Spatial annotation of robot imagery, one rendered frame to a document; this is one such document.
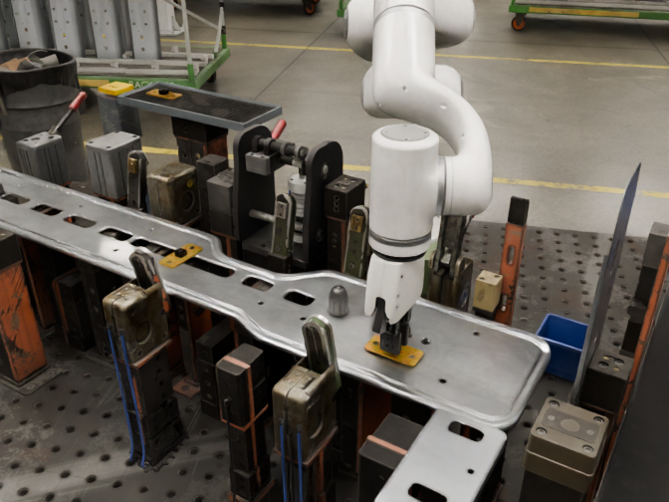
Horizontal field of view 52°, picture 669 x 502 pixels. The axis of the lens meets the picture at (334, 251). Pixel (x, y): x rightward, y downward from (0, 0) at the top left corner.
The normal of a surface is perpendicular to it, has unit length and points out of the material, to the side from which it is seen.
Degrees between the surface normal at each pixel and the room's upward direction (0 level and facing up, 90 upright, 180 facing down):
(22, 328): 90
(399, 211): 90
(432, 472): 0
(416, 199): 91
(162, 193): 90
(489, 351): 0
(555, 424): 0
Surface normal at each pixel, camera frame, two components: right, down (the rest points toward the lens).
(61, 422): 0.00, -0.87
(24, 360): 0.85, 0.26
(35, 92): 0.42, 0.47
